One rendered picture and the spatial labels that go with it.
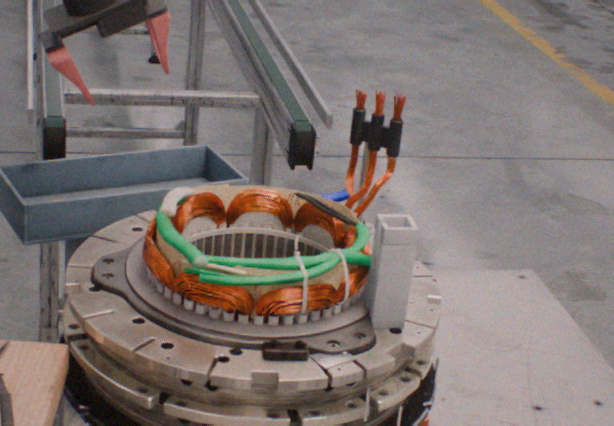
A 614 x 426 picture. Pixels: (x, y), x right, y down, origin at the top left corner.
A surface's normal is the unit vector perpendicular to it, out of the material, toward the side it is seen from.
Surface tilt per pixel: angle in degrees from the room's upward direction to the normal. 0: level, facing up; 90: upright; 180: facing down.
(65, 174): 90
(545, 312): 0
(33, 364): 0
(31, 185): 90
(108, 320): 0
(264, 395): 90
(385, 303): 90
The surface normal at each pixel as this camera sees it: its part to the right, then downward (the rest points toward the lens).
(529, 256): 0.10, -0.91
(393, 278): 0.18, 0.42
